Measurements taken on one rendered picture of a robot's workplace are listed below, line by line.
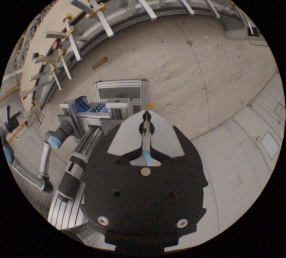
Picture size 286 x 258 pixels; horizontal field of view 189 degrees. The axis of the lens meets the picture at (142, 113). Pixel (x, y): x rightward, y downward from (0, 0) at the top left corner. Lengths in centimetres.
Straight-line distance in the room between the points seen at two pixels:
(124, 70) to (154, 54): 53
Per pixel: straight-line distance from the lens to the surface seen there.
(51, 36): 72
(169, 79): 149
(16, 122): 82
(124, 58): 148
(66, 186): 59
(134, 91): 128
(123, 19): 88
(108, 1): 97
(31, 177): 75
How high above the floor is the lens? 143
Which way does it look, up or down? 60 degrees down
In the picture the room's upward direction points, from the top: 174 degrees counter-clockwise
